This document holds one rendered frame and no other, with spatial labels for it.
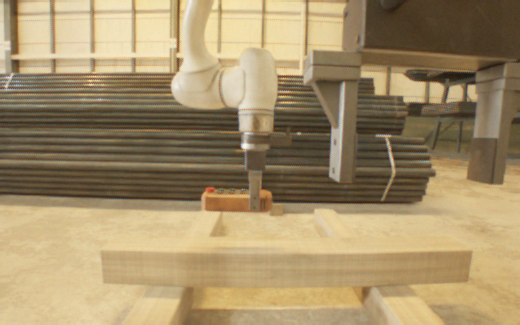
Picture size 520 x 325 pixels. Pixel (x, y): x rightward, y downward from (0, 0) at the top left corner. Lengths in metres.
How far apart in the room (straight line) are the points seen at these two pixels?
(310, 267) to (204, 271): 0.27
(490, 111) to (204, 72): 0.56
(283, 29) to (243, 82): 9.20
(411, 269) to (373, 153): 1.18
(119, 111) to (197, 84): 1.46
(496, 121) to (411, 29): 0.11
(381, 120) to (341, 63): 1.83
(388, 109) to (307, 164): 0.74
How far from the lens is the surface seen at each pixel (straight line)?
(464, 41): 0.25
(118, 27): 10.96
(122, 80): 2.65
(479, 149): 0.29
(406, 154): 2.01
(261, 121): 0.62
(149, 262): 0.74
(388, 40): 0.22
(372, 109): 2.02
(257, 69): 0.63
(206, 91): 0.67
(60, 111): 2.34
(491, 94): 0.29
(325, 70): 0.21
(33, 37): 12.67
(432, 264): 0.86
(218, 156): 1.72
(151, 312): 0.69
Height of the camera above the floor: 0.50
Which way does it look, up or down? 7 degrees down
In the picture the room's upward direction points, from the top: 1 degrees clockwise
